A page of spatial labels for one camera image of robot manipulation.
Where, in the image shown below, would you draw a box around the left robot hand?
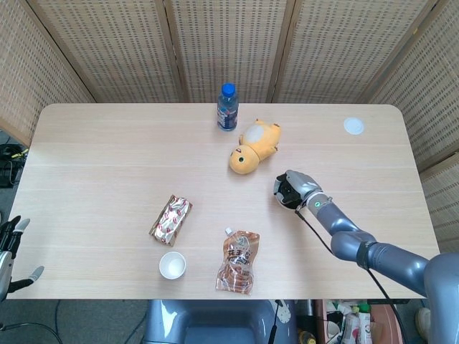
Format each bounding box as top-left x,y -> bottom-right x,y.
0,216 -> 45,299

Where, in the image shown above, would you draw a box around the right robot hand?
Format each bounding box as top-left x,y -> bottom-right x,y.
273,169 -> 324,211

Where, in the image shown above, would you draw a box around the white bowl with dark liquid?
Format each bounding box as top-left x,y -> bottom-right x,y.
274,175 -> 309,212

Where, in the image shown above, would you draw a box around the yellow plush toy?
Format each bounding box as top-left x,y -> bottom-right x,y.
228,118 -> 282,176

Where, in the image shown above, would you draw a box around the white round table grommet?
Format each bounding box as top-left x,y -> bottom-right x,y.
343,117 -> 366,135

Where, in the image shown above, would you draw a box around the blue-capped drink bottle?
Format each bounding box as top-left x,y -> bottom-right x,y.
216,82 -> 240,132

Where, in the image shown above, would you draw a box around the brown peanut butter pouch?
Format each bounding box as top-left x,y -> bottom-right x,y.
215,226 -> 260,295

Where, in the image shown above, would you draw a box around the gold foil snack packet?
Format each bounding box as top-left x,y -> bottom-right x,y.
148,193 -> 194,248

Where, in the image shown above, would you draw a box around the red-brown storage bin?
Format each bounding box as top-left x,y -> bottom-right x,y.
314,299 -> 399,344

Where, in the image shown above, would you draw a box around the woven folding screen panel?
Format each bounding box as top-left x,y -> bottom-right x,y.
163,0 -> 298,105
0,0 -> 98,148
369,0 -> 459,173
419,152 -> 459,254
27,0 -> 189,105
270,0 -> 444,105

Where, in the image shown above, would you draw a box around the white carton with red print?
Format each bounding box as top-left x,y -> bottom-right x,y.
343,310 -> 374,344

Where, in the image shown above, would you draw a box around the white paper cup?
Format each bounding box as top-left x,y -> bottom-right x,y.
158,251 -> 188,280

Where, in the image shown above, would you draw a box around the grey robot torso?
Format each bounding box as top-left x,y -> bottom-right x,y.
143,299 -> 298,344

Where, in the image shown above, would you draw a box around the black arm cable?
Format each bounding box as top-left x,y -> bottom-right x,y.
295,206 -> 410,344

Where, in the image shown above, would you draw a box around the black floor cables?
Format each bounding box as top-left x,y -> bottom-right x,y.
0,143 -> 29,188

